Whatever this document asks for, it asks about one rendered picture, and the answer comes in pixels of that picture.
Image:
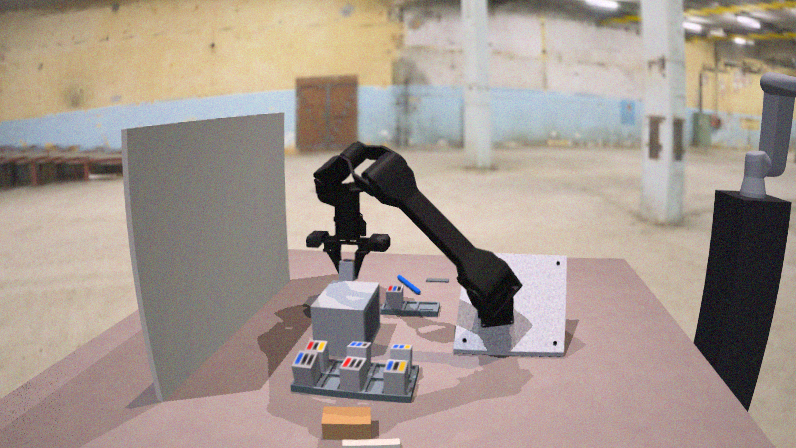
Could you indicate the tan rectangular block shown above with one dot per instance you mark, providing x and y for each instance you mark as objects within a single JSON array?
[{"x": 341, "y": 423}]

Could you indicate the white flat bar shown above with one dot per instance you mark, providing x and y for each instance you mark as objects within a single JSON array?
[{"x": 371, "y": 443}]

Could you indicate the blue thin bar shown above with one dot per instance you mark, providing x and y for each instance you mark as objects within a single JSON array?
[{"x": 409, "y": 284}]

